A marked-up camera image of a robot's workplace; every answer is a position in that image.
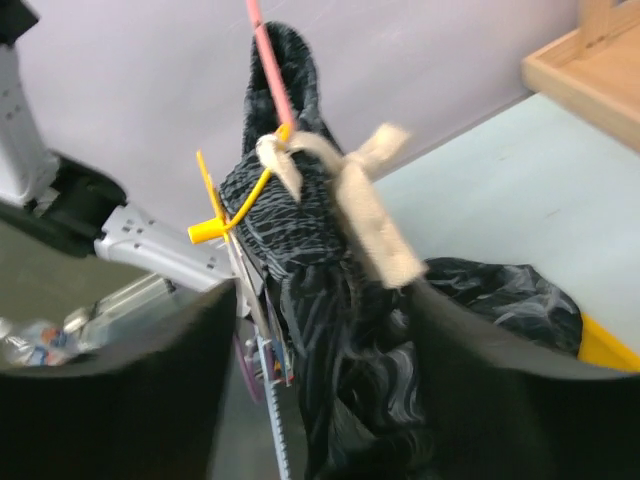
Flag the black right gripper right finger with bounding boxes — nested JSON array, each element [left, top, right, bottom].
[[407, 282, 639, 479]]

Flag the beige drawstring cord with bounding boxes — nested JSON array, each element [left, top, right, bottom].
[[254, 123, 429, 289]]

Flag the pink wire hanger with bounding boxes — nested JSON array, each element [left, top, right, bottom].
[[246, 0, 294, 140]]

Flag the grey slotted cable duct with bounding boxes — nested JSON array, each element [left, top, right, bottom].
[[258, 337, 291, 480]]

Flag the yellow plastic tag loop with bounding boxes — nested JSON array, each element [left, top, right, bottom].
[[187, 123, 294, 245]]

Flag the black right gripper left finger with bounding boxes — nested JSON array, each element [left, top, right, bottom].
[[1, 281, 236, 480]]

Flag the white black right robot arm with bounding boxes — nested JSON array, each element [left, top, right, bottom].
[[1, 1, 639, 479]]

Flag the wooden hanging rack frame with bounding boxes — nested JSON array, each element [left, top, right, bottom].
[[522, 0, 640, 151]]

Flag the dark patterned shorts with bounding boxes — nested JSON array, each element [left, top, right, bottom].
[[219, 21, 583, 479]]

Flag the yellow plastic tray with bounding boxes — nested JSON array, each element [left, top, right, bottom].
[[578, 313, 640, 373]]

